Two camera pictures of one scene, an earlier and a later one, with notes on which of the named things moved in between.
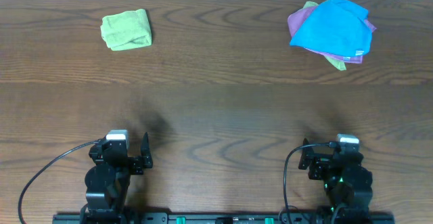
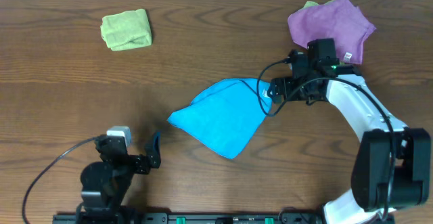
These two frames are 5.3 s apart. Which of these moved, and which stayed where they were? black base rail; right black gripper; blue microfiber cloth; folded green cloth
Moved: blue microfiber cloth; right black gripper
Stayed: black base rail; folded green cloth
